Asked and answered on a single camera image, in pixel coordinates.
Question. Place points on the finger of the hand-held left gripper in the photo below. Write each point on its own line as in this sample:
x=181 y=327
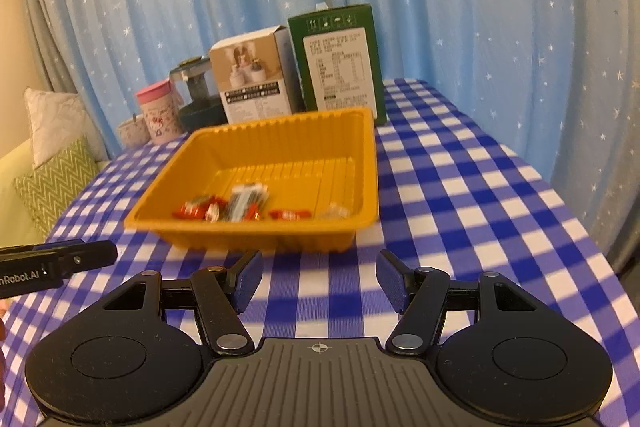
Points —
x=30 y=248
x=90 y=255

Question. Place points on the red snack packet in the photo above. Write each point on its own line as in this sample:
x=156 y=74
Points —
x=192 y=209
x=287 y=214
x=214 y=212

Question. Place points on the white pillow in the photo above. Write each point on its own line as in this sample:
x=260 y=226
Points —
x=50 y=117

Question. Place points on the clear striped snack packet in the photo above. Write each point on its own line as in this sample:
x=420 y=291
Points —
x=245 y=202

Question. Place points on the pale yellow sofa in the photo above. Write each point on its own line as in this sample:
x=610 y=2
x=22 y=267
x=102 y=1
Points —
x=10 y=207

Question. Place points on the small ceramic cup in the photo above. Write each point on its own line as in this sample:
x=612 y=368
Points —
x=131 y=134

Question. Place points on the small clear candy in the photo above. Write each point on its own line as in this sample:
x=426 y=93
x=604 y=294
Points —
x=333 y=211

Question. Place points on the beige cardboard box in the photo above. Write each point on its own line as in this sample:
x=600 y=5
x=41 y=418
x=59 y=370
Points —
x=250 y=97

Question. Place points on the dark green tabletop appliance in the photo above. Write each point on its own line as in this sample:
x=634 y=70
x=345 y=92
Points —
x=200 y=117

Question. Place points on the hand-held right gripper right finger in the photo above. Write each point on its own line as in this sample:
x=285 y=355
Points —
x=392 y=282

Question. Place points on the green zigzag pillow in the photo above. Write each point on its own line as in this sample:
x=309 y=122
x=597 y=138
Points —
x=50 y=177

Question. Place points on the grey curtain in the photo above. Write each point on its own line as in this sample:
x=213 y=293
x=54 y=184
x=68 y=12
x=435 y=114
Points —
x=55 y=32

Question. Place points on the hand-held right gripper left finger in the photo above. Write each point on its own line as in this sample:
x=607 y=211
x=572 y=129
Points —
x=248 y=282

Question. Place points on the pink lidded cartoon cup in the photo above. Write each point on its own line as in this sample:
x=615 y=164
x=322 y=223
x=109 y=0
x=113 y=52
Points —
x=160 y=117

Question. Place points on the yellow plastic tray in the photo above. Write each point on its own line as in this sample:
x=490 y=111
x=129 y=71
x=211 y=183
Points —
x=300 y=132

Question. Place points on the green cardboard box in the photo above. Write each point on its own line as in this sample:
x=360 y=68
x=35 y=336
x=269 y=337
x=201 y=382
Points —
x=340 y=57

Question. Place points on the blue checkered tablecloth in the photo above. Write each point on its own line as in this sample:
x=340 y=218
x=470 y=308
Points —
x=475 y=207

